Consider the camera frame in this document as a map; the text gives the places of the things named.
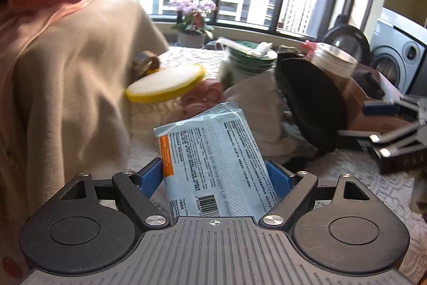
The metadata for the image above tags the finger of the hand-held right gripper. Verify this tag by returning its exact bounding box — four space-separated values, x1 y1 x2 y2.
362 95 427 120
337 121 427 159

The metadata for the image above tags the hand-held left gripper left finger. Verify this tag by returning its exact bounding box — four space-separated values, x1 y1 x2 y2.
55 157 171 229

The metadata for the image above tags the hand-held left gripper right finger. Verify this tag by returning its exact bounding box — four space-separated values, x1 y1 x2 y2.
259 161 375 228

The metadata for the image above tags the cardboard box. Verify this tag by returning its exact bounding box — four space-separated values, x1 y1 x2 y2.
340 63 416 135

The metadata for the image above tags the light blue wet wipes packet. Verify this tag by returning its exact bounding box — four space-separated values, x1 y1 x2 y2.
153 102 284 218

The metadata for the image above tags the dark brown box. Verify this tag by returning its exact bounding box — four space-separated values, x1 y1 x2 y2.
373 143 427 175

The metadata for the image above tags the dark plush toy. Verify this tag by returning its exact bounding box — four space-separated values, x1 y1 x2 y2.
353 69 388 99

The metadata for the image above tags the grey washing machine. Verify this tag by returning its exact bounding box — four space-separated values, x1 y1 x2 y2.
370 7 427 96

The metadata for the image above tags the clear jar with silver lid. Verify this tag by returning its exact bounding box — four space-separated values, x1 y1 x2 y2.
312 42 358 90

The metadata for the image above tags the white cloth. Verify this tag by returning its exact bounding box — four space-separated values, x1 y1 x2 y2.
225 76 302 162

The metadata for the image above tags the black round pan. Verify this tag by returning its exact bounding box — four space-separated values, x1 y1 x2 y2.
274 53 350 153

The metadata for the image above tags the round washing machine door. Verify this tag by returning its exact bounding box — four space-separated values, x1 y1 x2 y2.
323 14 371 66

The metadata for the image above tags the yellow white round sponge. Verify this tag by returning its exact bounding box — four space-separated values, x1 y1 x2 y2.
125 64 205 104

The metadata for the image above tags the red plastic bag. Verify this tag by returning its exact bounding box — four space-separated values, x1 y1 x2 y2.
301 41 318 56

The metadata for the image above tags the pink crumpled cloth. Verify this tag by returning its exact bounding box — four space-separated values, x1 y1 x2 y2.
182 79 225 115

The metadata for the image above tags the dark framed picture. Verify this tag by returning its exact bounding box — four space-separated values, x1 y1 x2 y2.
340 0 377 35

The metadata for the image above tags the brown round object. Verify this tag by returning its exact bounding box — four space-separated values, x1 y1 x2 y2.
133 51 161 76

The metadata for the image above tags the beige blanket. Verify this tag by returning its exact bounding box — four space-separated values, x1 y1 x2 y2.
0 0 171 285

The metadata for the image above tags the white crumpled packet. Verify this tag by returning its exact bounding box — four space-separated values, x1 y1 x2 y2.
217 37 275 57

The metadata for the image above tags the potted pink orchid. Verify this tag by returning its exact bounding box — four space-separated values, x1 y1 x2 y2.
168 0 217 48

